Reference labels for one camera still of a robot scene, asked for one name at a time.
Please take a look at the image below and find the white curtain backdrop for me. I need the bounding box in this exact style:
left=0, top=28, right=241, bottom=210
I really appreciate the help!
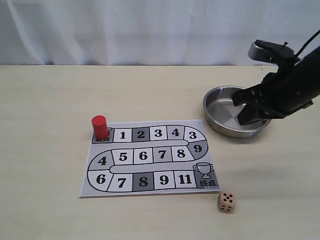
left=0, top=0, right=320, bottom=66

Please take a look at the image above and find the black cable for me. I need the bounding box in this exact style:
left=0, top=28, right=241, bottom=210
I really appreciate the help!
left=295, top=29, right=320, bottom=56

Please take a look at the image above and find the paper number game board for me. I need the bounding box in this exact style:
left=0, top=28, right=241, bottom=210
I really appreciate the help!
left=79, top=119, right=220, bottom=198

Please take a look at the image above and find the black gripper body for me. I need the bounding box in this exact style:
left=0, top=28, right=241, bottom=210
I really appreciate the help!
left=259, top=65, right=313, bottom=118

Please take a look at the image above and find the red cylinder game piece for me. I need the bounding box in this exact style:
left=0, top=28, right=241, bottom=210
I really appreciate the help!
left=91, top=115, right=109, bottom=140

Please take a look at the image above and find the wooden die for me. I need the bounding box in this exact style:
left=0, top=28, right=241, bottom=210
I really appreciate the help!
left=217, top=191, right=236, bottom=213

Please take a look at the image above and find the stainless steel round bowl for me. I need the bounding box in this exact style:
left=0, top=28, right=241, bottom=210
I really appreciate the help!
left=203, top=85, right=271, bottom=139

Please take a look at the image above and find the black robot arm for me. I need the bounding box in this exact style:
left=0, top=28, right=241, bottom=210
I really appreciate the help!
left=231, top=47, right=320, bottom=126

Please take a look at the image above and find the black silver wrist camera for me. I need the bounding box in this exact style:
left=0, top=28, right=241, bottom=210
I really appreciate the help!
left=247, top=39, right=300, bottom=65

